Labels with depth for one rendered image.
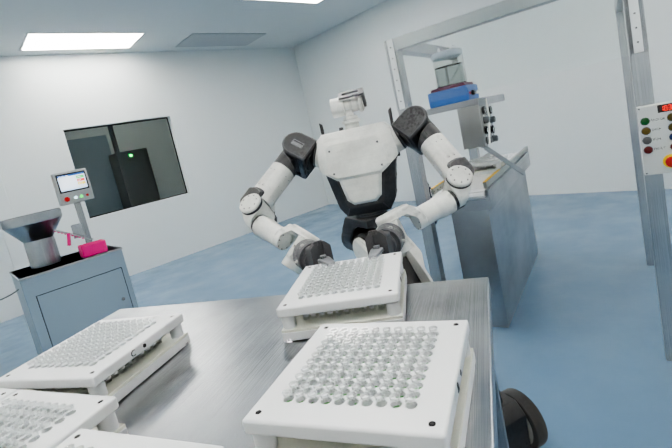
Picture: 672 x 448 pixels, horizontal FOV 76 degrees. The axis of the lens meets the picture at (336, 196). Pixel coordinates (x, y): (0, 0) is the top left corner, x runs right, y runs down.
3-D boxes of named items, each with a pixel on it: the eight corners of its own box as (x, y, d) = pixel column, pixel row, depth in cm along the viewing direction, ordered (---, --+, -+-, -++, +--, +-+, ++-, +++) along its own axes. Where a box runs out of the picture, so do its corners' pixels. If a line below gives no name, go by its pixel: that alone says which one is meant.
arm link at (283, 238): (313, 234, 125) (284, 217, 133) (296, 261, 123) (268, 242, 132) (324, 242, 130) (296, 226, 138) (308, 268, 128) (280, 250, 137)
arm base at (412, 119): (413, 162, 155) (400, 139, 161) (445, 143, 152) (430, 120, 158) (399, 144, 142) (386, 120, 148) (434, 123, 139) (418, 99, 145)
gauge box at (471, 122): (485, 146, 204) (478, 104, 202) (463, 149, 210) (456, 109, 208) (495, 140, 222) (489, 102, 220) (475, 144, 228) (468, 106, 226)
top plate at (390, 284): (400, 302, 80) (398, 292, 80) (277, 319, 85) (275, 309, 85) (403, 258, 104) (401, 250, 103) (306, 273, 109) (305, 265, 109)
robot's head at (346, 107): (337, 124, 155) (331, 99, 153) (364, 118, 153) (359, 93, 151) (333, 124, 148) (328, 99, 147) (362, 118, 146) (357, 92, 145)
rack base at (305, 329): (405, 327, 81) (402, 315, 81) (283, 342, 86) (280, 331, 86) (407, 278, 105) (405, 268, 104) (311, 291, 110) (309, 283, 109)
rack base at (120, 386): (103, 415, 74) (99, 402, 73) (5, 414, 82) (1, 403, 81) (190, 341, 96) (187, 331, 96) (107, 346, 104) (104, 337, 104)
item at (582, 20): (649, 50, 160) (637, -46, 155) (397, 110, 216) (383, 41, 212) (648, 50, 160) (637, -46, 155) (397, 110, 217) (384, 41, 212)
